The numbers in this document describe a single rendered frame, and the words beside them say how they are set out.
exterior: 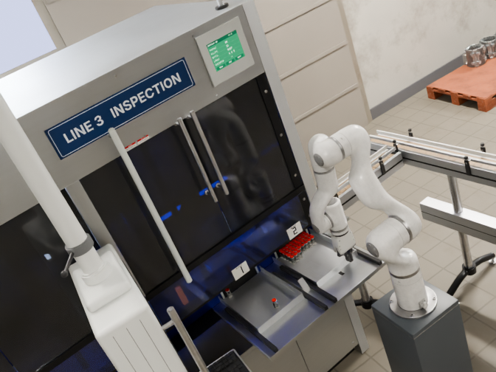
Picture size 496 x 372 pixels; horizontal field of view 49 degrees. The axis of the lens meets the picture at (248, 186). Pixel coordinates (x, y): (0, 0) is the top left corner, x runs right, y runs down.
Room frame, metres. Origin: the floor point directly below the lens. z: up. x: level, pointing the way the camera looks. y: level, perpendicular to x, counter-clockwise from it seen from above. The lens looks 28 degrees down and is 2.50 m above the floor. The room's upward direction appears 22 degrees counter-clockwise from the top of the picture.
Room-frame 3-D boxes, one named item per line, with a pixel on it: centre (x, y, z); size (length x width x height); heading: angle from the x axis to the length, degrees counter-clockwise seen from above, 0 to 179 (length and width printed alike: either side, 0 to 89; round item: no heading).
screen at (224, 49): (2.19, -0.12, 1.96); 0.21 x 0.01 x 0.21; 114
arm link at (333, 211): (1.98, -0.30, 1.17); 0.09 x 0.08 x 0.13; 112
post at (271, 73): (2.30, -0.27, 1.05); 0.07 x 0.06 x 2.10; 24
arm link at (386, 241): (1.62, -0.42, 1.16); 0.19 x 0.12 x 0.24; 112
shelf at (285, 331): (1.99, -0.04, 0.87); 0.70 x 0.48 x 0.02; 114
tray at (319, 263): (2.12, -0.17, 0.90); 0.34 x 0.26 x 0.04; 25
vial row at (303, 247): (2.20, -0.13, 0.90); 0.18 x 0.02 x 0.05; 115
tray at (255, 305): (1.98, 0.14, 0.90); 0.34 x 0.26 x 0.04; 24
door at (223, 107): (2.18, -0.05, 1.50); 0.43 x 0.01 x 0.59; 114
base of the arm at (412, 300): (1.63, -0.45, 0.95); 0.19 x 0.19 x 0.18
